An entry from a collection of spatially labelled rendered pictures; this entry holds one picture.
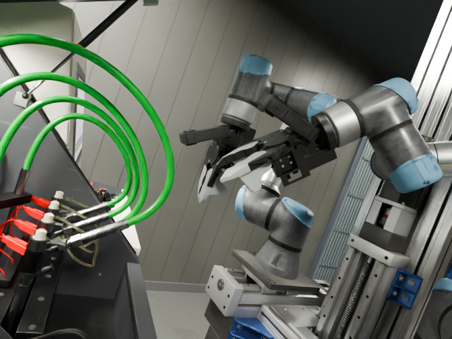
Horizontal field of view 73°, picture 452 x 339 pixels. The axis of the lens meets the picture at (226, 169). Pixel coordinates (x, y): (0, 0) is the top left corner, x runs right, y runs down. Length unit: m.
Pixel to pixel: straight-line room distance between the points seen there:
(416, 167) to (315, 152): 0.16
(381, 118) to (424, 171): 0.11
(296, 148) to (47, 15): 0.68
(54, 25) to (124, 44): 1.44
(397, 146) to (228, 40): 2.18
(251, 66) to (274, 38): 2.18
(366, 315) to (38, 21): 1.11
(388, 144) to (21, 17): 0.84
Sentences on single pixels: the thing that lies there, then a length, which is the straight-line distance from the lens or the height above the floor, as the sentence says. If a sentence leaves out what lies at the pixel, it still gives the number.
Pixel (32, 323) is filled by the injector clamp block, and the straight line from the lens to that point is 0.64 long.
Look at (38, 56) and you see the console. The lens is 0.91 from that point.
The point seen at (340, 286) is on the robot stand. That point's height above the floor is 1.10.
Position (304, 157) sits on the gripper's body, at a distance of 0.57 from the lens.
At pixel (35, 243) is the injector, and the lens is 0.59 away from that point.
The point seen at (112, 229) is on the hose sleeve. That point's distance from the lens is 0.58.
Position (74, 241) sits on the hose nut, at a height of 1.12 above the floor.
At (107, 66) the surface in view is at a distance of 0.54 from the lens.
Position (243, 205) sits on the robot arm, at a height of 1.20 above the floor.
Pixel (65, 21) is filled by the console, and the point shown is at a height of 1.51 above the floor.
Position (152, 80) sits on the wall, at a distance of 2.36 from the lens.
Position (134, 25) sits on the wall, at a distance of 2.37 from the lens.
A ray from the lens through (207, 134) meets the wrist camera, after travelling 0.68.
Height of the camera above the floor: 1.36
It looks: 4 degrees down
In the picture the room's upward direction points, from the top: 20 degrees clockwise
